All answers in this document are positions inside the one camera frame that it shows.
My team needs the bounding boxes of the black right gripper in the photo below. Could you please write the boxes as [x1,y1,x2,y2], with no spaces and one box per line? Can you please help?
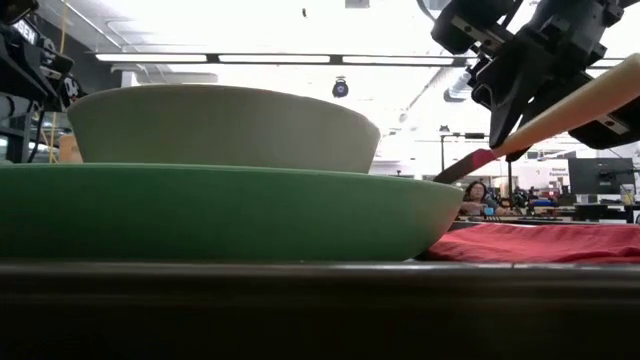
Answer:
[430,0,640,162]

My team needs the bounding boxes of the cream handled table knife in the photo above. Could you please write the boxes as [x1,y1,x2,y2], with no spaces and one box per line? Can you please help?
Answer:
[432,53,640,185]

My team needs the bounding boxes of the red cloth napkin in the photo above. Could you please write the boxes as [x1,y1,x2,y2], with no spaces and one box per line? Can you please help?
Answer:
[417,222,640,265]

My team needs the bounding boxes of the grey round bowl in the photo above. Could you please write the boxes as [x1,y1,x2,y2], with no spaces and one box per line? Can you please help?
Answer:
[67,83,382,175]

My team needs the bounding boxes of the green round plate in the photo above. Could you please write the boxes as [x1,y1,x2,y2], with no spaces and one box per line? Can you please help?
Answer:
[0,162,465,263]

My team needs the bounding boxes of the dark brown plastic tray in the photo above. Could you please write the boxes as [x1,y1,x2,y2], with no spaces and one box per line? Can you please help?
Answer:
[0,259,640,360]

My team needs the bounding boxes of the black computer monitor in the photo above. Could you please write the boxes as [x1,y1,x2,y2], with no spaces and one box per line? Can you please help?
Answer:
[567,157,637,196]

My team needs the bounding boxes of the black background pole stand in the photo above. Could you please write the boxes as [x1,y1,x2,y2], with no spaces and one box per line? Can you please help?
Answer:
[438,131,515,196]

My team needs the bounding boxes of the black background robot arms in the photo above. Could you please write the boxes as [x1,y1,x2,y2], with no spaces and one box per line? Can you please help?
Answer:
[499,185,561,217]

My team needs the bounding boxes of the person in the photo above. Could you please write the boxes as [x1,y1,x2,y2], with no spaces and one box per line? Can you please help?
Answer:
[459,179,504,217]

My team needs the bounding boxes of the dark background table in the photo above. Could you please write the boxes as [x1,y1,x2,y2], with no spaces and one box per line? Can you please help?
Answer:
[572,202,640,224]

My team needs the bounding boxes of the long ceiling light bar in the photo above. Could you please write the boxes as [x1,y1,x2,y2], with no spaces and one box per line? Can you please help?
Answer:
[93,51,626,69]

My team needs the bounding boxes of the grey ceiling air duct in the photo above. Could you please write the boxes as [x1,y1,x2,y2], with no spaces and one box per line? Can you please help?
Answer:
[442,69,474,104]

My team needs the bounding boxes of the black dome ceiling camera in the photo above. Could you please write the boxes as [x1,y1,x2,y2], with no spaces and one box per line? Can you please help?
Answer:
[331,75,350,100]

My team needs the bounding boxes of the black metal rig frame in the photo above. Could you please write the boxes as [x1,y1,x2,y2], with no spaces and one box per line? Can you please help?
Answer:
[0,97,35,165]

